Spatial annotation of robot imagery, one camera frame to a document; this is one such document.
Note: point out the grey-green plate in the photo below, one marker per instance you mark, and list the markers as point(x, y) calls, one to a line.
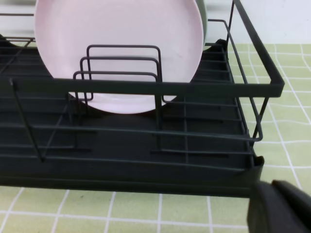
point(201, 4)

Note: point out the pink plate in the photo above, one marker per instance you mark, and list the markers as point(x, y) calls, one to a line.
point(120, 40)

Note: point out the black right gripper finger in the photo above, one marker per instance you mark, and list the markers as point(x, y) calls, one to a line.
point(278, 207)

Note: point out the black wire dish rack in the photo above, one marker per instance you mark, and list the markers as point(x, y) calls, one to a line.
point(196, 144)

